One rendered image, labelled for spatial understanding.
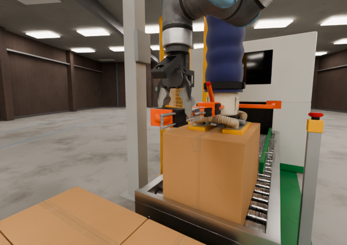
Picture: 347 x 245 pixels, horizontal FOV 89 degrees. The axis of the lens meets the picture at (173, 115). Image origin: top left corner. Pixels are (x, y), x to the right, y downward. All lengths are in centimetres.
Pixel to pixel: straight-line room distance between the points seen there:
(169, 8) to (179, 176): 71
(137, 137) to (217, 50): 126
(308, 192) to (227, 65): 89
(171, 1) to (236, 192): 73
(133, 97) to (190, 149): 116
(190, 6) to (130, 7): 158
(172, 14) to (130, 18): 149
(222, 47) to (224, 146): 52
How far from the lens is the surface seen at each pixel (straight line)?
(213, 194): 89
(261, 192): 132
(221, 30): 104
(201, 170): 86
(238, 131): 91
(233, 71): 100
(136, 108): 187
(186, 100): 51
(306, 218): 146
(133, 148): 198
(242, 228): 88
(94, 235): 97
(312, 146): 129
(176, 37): 53
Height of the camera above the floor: 114
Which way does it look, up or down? 7 degrees down
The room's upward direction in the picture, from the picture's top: straight up
